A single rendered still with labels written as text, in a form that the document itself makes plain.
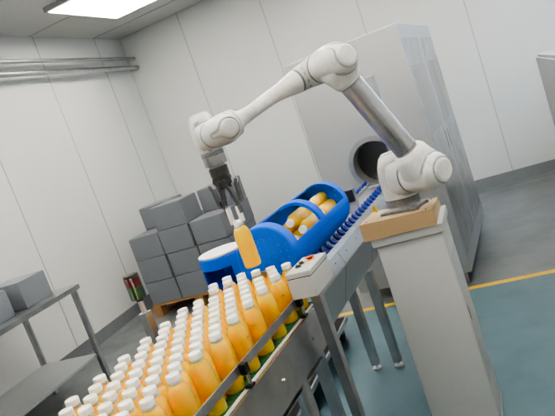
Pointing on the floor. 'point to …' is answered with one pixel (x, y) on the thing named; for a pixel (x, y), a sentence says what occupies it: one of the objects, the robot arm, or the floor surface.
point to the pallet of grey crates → (182, 244)
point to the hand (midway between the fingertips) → (235, 215)
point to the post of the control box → (338, 355)
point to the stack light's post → (149, 325)
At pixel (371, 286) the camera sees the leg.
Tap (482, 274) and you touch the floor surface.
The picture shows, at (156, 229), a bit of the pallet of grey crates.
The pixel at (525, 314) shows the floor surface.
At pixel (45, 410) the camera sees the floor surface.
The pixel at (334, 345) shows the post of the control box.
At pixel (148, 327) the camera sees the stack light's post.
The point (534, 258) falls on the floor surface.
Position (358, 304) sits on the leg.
